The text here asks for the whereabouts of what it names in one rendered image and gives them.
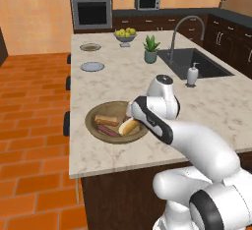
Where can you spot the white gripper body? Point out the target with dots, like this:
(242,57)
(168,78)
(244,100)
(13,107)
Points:
(129,109)

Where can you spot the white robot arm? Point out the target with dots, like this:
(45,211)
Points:
(203,148)

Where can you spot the toasted brown bun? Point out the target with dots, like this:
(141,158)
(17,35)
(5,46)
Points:
(106,120)

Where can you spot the dark red sausage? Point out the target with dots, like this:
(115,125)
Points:
(106,130)

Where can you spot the brown serving bowl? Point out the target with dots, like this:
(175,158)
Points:
(93,122)

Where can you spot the grey plate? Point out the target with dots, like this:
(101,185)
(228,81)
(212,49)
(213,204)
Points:
(92,66)

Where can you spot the grey footed fruit bowl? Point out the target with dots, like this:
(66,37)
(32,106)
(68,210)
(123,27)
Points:
(125,40)

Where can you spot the brown rimmed plate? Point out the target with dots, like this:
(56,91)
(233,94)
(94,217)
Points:
(90,47)

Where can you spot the black stool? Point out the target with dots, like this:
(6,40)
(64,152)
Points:
(69,59)
(66,124)
(68,83)

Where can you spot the green plant in pot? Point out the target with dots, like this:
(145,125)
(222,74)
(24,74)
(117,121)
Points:
(151,48)

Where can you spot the white soap dispenser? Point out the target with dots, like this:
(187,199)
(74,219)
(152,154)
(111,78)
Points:
(192,75)

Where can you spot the yellow green fruit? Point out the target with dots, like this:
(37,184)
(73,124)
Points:
(122,31)
(118,33)
(127,34)
(131,31)

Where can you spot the grey curved tap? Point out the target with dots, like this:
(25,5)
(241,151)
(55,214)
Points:
(174,40)

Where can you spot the dark grey sink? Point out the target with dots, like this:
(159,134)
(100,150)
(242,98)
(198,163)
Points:
(200,65)

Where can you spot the dark brown island cabinet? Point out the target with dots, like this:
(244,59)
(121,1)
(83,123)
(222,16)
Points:
(118,198)

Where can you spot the dark brown cupboard run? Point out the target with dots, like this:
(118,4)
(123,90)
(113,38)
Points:
(229,40)
(144,21)

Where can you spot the silver microwave oven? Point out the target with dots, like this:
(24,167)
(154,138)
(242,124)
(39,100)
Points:
(147,2)

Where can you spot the dark brown cabinet side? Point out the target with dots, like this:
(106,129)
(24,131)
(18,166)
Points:
(2,48)

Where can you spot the silver wall oven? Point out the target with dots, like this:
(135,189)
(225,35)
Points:
(91,11)

